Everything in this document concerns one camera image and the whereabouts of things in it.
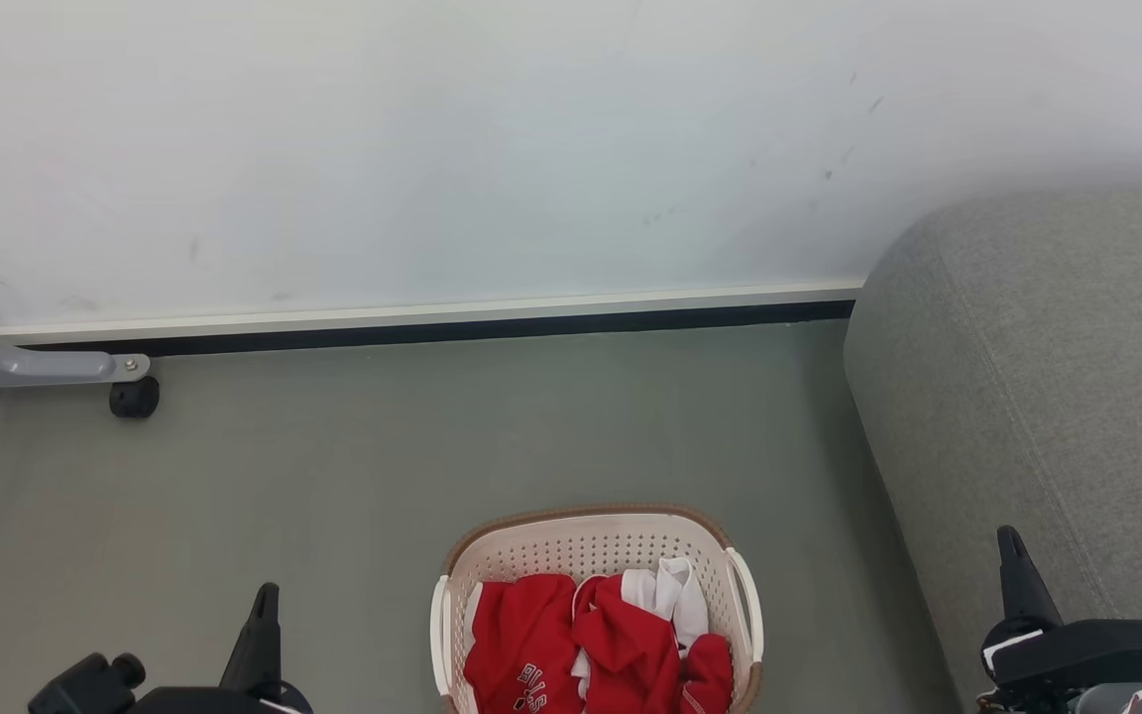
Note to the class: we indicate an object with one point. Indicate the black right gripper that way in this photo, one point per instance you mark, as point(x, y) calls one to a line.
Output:
point(1086, 654)

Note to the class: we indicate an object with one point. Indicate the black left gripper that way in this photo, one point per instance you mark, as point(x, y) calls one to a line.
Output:
point(165, 702)

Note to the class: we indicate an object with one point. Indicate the cream perforated plastic laundry basket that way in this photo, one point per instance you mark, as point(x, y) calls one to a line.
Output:
point(581, 545)

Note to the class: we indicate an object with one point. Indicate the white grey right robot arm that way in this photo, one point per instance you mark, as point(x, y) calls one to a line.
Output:
point(1111, 702)

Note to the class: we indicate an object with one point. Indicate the grey fabric sofa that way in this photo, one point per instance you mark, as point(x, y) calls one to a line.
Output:
point(1027, 397)

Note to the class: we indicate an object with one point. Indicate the red Bulls jersey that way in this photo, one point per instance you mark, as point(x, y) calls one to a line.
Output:
point(521, 635)

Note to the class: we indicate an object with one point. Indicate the black caster wheel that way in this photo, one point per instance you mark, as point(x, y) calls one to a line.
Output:
point(134, 399)

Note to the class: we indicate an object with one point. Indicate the white cloth garment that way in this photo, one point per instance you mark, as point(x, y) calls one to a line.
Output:
point(670, 590)

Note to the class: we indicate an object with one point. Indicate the white and black baseboard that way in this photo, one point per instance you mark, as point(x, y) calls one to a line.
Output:
point(432, 322)

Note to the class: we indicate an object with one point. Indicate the grey metal frame leg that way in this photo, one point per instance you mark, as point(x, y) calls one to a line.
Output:
point(46, 365)

